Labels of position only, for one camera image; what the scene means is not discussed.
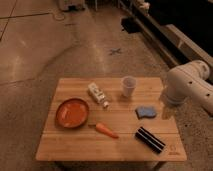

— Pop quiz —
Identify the long bench shelf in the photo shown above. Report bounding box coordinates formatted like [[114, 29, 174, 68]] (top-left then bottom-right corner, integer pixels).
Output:
[[118, 0, 213, 84]]

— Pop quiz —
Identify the black box on floor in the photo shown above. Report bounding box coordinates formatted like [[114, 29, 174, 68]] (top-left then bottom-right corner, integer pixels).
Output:
[[121, 17, 140, 34]]

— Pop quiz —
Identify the blue sponge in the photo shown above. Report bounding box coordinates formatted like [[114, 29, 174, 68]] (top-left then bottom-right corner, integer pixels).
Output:
[[135, 106, 157, 119]]

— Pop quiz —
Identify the wooden table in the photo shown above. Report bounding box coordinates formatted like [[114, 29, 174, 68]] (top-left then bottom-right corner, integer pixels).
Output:
[[36, 77, 187, 163]]

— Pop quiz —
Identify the orange carrot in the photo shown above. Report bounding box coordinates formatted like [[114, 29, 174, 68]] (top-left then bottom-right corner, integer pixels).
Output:
[[89, 123, 118, 139]]

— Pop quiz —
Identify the orange ceramic bowl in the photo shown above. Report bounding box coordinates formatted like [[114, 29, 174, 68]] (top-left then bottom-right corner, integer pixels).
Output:
[[55, 98, 89, 129]]

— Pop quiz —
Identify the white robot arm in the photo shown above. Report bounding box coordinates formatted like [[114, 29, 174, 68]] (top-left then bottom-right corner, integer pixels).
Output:
[[162, 60, 213, 116]]

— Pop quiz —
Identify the white device on floor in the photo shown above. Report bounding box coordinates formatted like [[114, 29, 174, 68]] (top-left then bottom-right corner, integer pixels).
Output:
[[58, 0, 85, 11]]

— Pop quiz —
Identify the white tube bottle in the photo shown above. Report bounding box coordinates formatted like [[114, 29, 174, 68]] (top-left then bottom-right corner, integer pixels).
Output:
[[88, 82, 109, 108]]

